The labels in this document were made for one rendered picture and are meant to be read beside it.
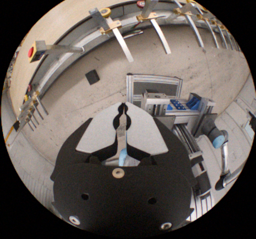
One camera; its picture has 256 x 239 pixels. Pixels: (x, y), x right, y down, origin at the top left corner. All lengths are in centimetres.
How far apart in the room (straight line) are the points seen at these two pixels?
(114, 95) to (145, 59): 76
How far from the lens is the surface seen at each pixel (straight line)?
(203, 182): 58
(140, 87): 128
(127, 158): 40
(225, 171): 91
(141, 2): 71
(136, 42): 146
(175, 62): 163
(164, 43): 62
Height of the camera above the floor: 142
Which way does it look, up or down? 59 degrees down
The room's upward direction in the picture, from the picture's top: 178 degrees clockwise
